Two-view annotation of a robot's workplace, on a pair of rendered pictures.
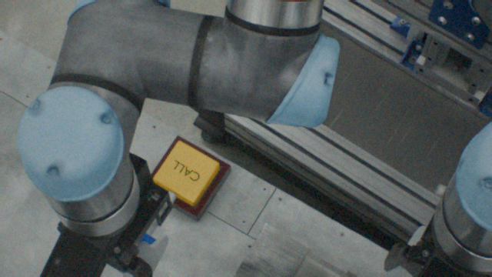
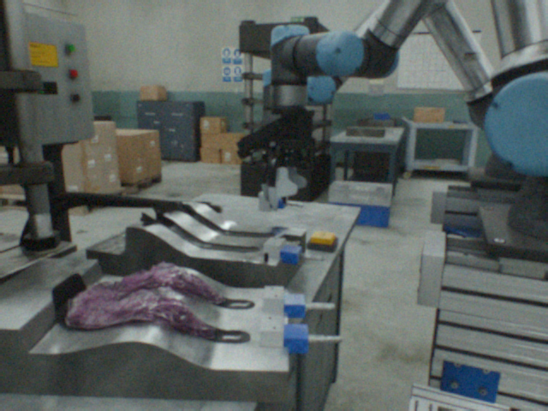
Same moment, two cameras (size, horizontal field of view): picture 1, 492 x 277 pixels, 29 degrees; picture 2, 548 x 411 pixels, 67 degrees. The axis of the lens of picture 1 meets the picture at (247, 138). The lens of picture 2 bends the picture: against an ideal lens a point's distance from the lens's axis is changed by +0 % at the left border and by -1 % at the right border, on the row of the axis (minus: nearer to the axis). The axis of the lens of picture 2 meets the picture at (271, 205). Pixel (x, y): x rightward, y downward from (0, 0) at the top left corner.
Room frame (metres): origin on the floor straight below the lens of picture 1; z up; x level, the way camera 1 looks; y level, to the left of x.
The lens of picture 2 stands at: (-0.02, -1.03, 1.23)
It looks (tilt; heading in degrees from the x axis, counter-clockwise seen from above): 15 degrees down; 77
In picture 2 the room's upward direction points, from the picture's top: 1 degrees clockwise
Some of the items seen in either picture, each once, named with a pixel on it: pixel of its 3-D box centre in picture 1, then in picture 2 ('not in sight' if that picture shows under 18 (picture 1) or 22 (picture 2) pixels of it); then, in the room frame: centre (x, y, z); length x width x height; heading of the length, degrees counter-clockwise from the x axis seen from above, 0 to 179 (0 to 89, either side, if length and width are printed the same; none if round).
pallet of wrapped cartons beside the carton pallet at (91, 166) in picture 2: not in sight; (57, 163); (-1.30, 4.10, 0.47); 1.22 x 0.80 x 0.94; 152
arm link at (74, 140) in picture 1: (78, 152); (277, 89); (0.27, 0.13, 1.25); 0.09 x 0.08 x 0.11; 167
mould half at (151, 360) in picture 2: not in sight; (144, 318); (-0.09, -0.34, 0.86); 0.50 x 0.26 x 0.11; 165
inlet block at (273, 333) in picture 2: not in sight; (301, 338); (0.16, -0.46, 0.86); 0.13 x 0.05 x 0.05; 165
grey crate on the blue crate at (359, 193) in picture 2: not in sight; (360, 193); (1.82, 2.78, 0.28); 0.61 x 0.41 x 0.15; 148
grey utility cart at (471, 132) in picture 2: not in sight; (436, 148); (3.94, 4.64, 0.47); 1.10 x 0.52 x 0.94; 155
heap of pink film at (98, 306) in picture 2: not in sight; (145, 294); (-0.08, -0.34, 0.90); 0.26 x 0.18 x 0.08; 165
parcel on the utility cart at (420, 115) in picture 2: not in sight; (428, 117); (3.81, 4.74, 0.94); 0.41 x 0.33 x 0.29; 155
